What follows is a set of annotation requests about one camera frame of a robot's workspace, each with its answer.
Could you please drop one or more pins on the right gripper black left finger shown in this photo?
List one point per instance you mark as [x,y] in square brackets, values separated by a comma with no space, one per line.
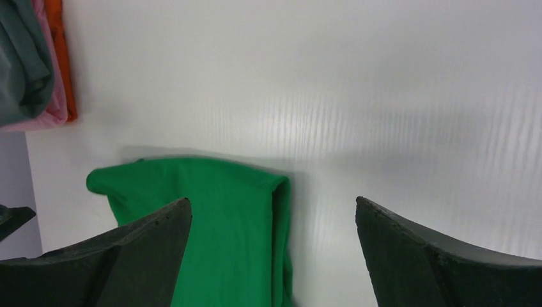
[132,265]

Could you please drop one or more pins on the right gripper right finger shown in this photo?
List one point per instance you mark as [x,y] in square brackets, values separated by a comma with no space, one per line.
[412,265]

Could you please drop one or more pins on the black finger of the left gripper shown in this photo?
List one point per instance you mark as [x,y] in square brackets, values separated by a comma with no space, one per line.
[14,218]

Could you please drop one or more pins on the green t-shirt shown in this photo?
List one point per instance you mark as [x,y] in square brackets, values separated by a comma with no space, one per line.
[237,251]

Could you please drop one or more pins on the pink folded t-shirt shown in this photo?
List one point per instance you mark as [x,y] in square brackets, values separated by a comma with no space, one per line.
[55,113]

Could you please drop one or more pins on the dark grey folded t-shirt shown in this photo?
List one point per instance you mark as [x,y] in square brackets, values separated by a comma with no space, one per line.
[27,74]

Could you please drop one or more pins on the orange folded t-shirt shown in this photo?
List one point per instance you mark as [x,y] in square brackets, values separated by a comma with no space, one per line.
[54,11]

